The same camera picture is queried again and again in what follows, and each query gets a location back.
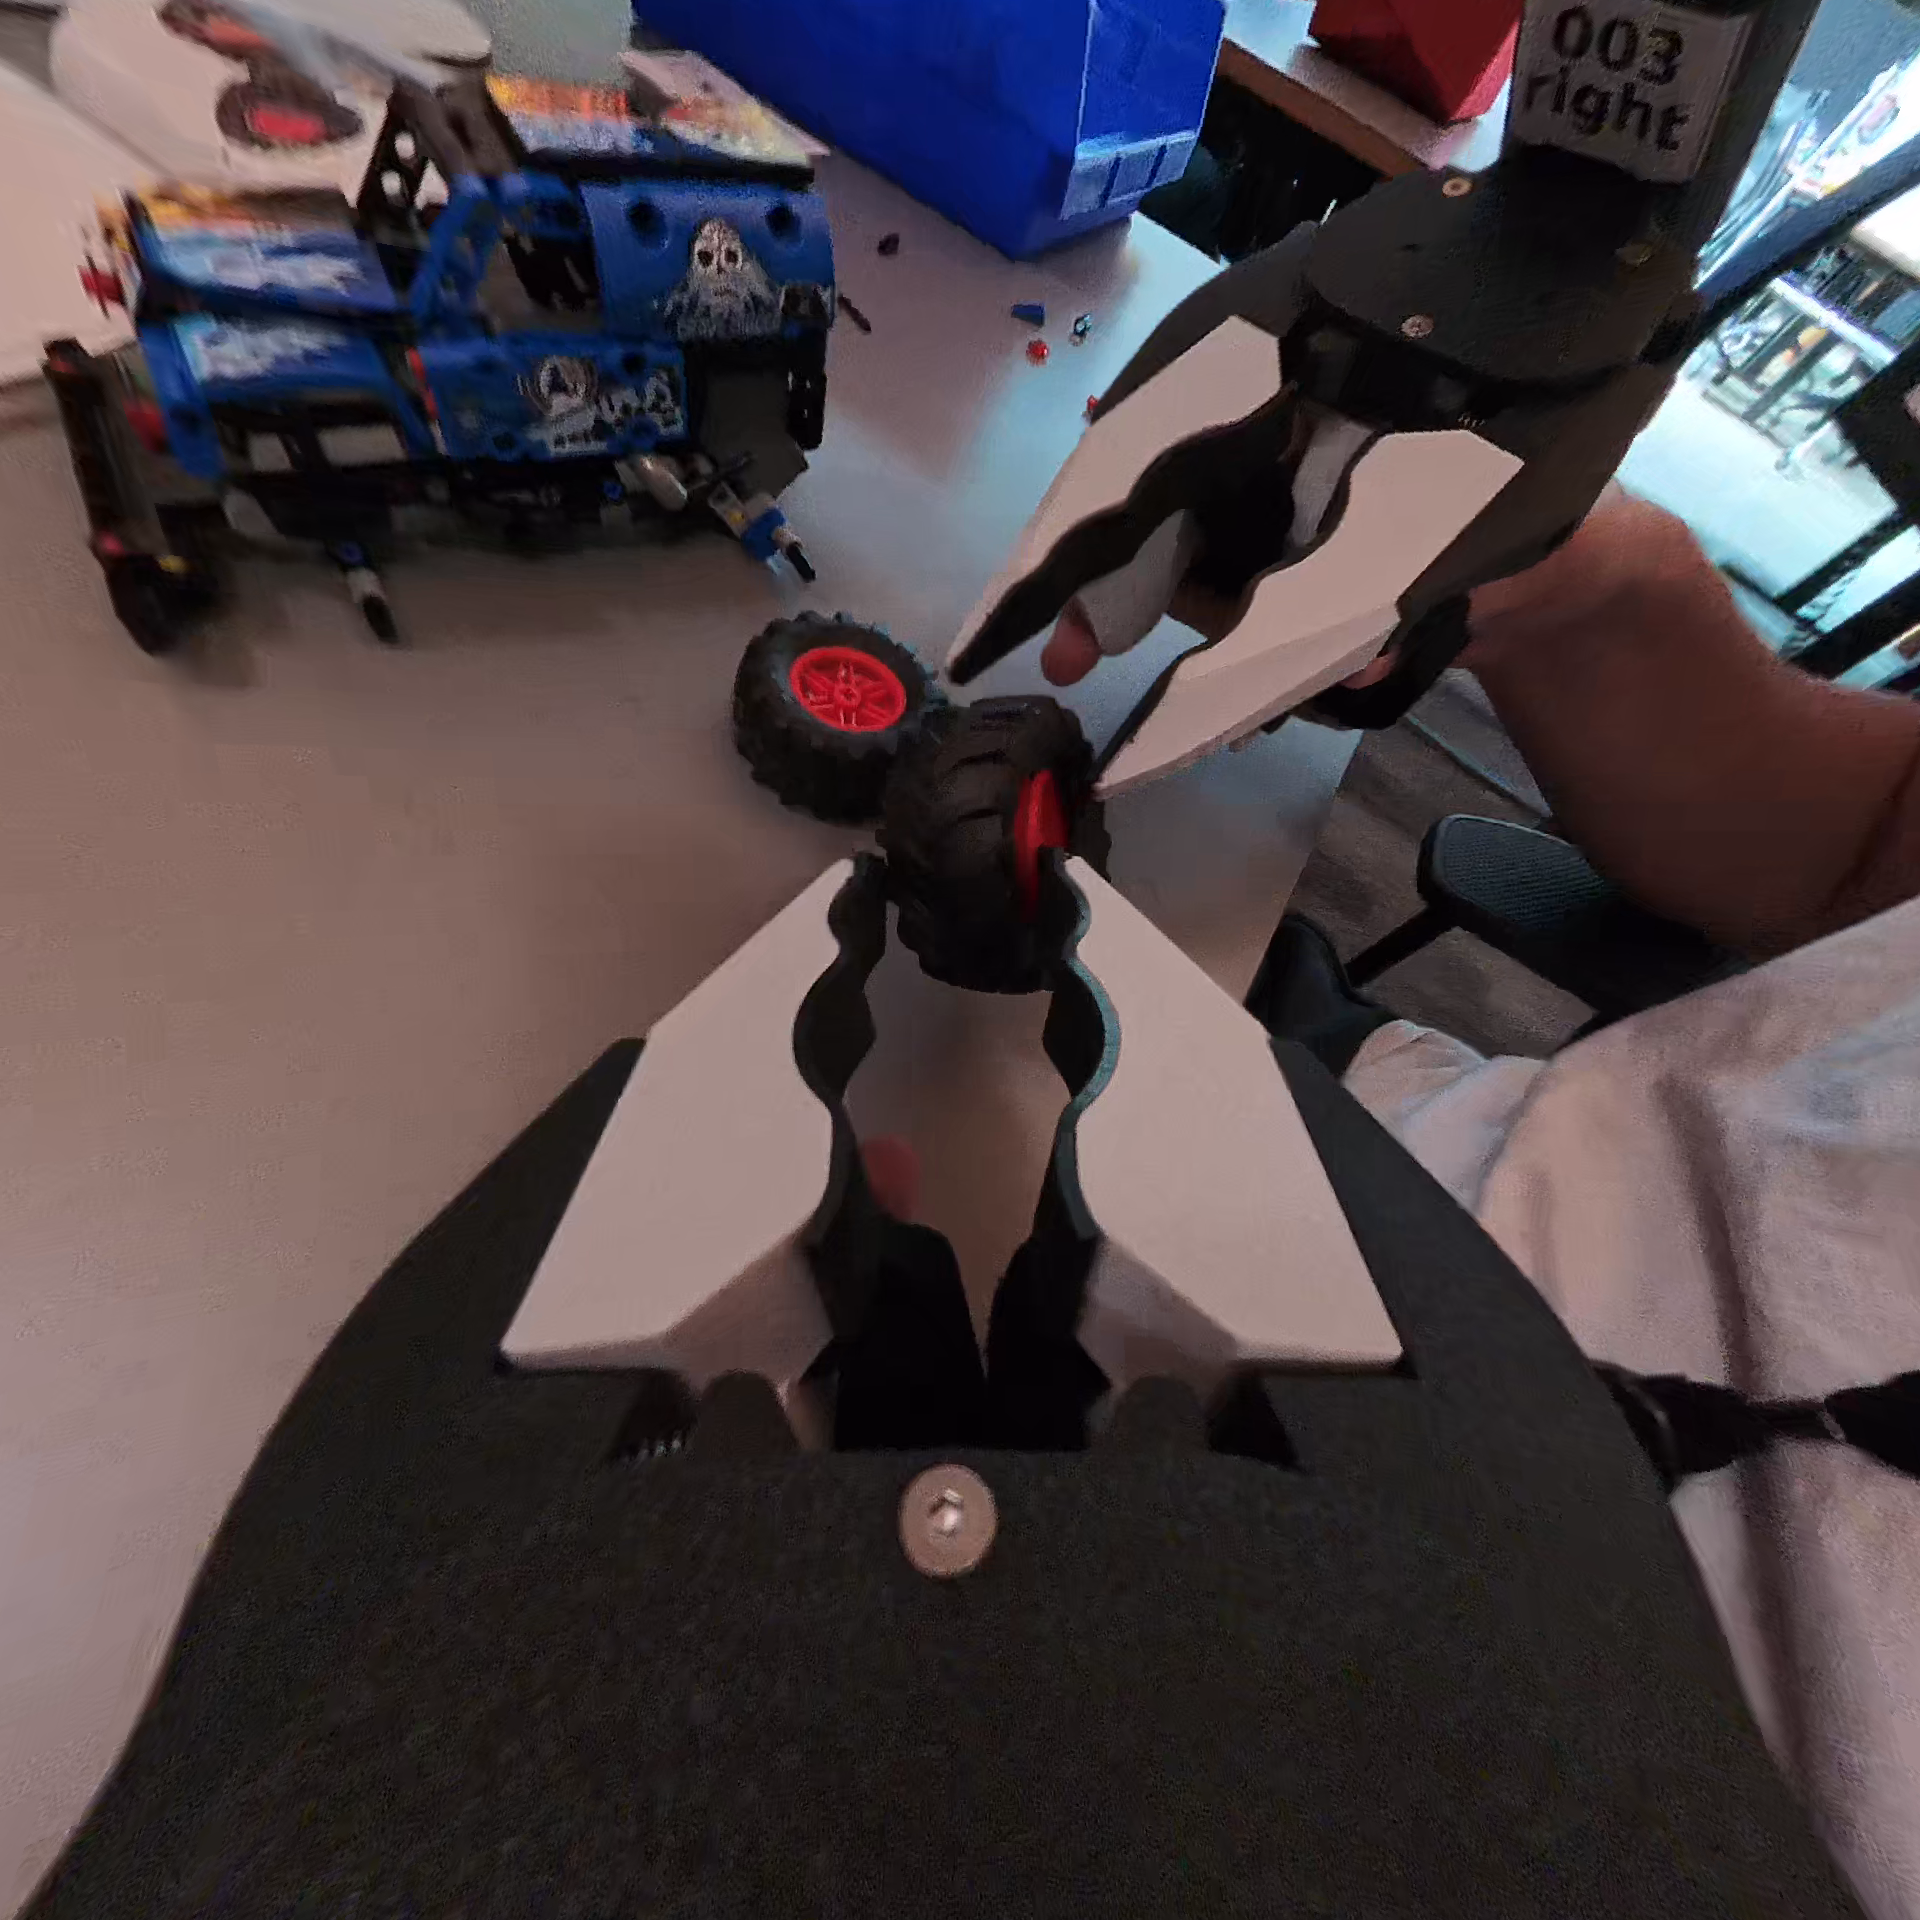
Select black toy wheel red rim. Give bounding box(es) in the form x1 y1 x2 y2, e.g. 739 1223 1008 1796
732 610 945 825
878 694 1116 993

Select black strap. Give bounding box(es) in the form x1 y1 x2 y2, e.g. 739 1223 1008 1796
1597 1361 1920 1489

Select blue plastic bin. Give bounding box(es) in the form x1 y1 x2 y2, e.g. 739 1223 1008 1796
630 0 1229 260

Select open instruction booklet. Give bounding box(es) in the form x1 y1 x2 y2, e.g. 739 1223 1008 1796
0 0 640 383

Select person's right forearm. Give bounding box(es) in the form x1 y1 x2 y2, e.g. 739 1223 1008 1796
1560 509 1920 962

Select wooden background table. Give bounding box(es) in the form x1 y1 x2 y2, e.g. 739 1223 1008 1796
1218 37 1509 182

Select blue toy monster truck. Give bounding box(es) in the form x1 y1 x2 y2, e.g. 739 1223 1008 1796
42 52 835 653

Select dark office chair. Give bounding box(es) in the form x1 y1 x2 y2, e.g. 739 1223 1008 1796
1246 809 1758 1050

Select person's white shirt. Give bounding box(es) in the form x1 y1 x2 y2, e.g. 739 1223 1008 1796
1341 901 1920 1920

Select red tote bag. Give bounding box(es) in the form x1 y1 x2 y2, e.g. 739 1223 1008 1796
1308 0 1525 125

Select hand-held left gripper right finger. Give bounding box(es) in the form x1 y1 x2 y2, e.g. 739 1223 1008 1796
1030 853 1409 1452

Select scattered small toy pieces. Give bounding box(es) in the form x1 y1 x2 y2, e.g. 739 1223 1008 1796
840 230 1114 422

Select person's right hand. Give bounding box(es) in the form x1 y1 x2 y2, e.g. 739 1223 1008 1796
1042 487 1713 825

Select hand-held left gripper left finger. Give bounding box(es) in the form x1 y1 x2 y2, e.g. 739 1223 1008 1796
498 854 902 1448

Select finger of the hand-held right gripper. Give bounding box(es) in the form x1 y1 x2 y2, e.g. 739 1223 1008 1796
945 223 1329 688
1096 428 1528 798

